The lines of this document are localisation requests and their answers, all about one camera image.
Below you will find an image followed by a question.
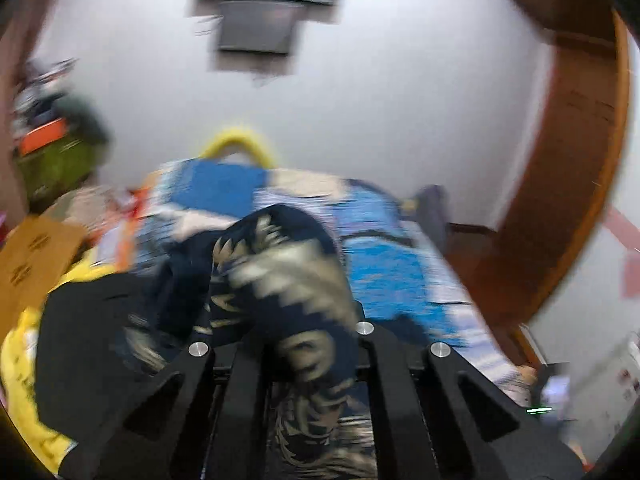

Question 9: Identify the blue patchwork blanket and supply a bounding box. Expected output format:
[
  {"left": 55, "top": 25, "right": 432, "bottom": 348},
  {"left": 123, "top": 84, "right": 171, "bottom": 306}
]
[{"left": 132, "top": 159, "right": 532, "bottom": 401}]

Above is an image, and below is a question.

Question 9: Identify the green orange shelf clutter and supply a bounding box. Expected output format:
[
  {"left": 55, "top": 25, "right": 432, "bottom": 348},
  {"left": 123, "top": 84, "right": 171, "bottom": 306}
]
[{"left": 15, "top": 94, "right": 113, "bottom": 211}]

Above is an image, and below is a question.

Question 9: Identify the striped curtain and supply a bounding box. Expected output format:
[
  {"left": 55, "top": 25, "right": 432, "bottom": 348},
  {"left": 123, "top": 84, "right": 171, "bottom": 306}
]
[{"left": 0, "top": 0, "right": 51, "bottom": 221}]

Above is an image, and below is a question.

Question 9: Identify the red wall paper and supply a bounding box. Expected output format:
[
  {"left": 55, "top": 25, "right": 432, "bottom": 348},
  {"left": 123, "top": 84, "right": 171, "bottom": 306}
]
[{"left": 602, "top": 205, "right": 640, "bottom": 301}]

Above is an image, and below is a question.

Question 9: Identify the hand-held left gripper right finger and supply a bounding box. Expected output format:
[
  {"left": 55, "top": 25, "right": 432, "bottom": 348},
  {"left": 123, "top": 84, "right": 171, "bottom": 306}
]
[{"left": 356, "top": 322, "right": 584, "bottom": 480}]

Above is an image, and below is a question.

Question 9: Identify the cardboard box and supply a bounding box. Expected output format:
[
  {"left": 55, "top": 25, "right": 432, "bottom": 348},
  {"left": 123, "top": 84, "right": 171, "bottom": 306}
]
[{"left": 0, "top": 215, "right": 91, "bottom": 342}]

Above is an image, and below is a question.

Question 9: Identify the orange box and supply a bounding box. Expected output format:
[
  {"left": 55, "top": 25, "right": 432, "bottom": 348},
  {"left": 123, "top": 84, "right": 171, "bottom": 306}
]
[{"left": 17, "top": 117, "right": 68, "bottom": 156}]

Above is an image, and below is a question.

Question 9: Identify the white cabinet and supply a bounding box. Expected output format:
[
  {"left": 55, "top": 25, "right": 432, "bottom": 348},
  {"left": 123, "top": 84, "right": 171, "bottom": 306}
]
[{"left": 565, "top": 335, "right": 640, "bottom": 461}]

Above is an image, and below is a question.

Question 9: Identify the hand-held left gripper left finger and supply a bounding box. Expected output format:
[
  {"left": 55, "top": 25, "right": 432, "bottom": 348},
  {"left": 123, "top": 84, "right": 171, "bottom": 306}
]
[{"left": 57, "top": 329, "right": 275, "bottom": 480}]

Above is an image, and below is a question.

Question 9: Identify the yellow hoop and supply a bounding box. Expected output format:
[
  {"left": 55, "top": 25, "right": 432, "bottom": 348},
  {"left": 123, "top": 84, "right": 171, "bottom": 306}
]
[{"left": 200, "top": 127, "right": 277, "bottom": 168}]

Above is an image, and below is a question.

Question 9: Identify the navy patterned hooded jacket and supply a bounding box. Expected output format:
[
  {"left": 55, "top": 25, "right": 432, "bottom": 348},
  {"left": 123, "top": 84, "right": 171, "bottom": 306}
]
[{"left": 115, "top": 204, "right": 381, "bottom": 480}]

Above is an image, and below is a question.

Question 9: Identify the grey wall box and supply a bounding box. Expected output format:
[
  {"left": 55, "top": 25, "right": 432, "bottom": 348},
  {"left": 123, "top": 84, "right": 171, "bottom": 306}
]
[{"left": 215, "top": 0, "right": 301, "bottom": 57}]

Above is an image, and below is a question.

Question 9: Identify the wooden door frame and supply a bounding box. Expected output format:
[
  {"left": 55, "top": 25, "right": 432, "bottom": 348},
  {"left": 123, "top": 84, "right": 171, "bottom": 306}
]
[{"left": 445, "top": 0, "right": 633, "bottom": 331}]

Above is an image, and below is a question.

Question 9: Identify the black cloth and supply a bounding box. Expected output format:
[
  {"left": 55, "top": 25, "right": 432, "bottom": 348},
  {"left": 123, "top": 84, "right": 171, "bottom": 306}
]
[{"left": 35, "top": 260, "right": 216, "bottom": 461}]

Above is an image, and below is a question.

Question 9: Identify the yellow cloth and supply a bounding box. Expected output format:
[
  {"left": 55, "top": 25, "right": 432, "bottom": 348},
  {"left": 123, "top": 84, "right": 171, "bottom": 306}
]
[{"left": 0, "top": 260, "right": 116, "bottom": 476}]

